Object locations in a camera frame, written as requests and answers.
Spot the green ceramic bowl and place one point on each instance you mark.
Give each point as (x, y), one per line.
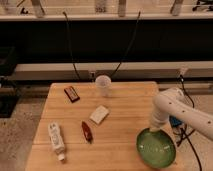
(156, 149)

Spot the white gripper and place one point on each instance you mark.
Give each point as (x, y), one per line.
(154, 125)

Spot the blue cable connector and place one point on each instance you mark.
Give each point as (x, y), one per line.
(174, 121)

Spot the clear plastic cup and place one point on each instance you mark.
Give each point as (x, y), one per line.
(103, 83)

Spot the white tube bottle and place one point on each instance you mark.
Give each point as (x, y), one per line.
(57, 141)

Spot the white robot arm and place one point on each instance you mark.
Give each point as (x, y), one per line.
(170, 102)

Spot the white soap bar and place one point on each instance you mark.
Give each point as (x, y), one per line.
(99, 114)

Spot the brown chocolate bar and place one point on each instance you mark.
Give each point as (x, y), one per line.
(72, 94)

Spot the black box at left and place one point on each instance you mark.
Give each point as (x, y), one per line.
(8, 63)

